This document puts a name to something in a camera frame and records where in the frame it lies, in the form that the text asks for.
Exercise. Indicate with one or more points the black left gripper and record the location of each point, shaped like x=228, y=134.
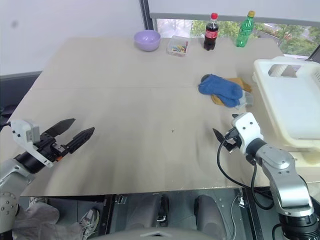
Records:
x=48, y=148

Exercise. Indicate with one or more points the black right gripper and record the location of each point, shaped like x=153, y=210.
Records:
x=233, y=140

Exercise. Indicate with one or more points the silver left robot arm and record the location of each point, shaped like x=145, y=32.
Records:
x=12, y=172

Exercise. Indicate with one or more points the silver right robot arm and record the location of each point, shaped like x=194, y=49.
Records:
x=287, y=175

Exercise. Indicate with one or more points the clear box with coloured clips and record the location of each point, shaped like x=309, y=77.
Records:
x=177, y=46

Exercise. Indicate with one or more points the blue cloth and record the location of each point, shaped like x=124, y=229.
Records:
x=220, y=88

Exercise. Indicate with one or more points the yellow cloth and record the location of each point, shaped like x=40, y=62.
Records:
x=240, y=82

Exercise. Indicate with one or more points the white plastic basket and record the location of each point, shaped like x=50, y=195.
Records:
x=292, y=105

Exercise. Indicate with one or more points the dark grey cabinet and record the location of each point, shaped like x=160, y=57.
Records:
x=17, y=90

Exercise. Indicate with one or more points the grey white sneaker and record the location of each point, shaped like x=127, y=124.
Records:
x=37, y=200
x=90, y=221

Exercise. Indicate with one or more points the cola bottle with red cap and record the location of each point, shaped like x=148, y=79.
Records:
x=210, y=35

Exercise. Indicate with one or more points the grey trouser leg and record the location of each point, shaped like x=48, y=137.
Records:
x=42, y=222

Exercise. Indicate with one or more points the green bottle with yellow cap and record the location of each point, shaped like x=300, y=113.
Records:
x=245, y=31

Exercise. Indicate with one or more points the purple bowl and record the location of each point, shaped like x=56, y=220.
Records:
x=147, y=40

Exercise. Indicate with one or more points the white window blind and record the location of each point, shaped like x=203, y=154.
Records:
x=225, y=7

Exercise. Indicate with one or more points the grey robot torso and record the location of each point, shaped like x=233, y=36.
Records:
x=162, y=234

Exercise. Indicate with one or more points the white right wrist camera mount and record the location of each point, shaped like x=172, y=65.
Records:
x=246, y=125

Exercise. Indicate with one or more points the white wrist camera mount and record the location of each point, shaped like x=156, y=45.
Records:
x=21, y=130
x=246, y=125

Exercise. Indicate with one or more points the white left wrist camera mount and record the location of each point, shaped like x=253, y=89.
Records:
x=21, y=130

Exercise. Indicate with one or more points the black table frame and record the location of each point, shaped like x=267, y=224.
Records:
x=250, y=212

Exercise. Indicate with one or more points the dark window frame post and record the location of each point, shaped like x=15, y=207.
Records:
x=146, y=15

